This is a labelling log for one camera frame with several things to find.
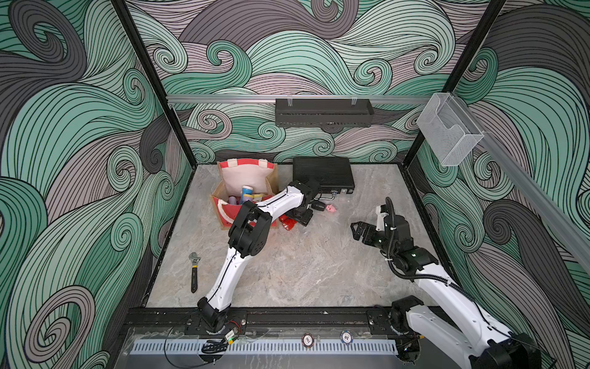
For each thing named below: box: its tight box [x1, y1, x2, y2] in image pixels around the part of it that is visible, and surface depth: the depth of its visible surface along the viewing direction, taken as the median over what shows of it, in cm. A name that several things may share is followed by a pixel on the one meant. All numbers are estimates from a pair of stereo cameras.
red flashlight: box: [279, 214, 298, 231], surface depth 97 cm
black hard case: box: [292, 156, 355, 194], surface depth 113 cm
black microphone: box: [311, 199, 326, 212], surface depth 103 cm
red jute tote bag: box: [210, 158, 279, 230], surface depth 93 cm
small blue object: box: [241, 184, 254, 203], surface depth 100 cm
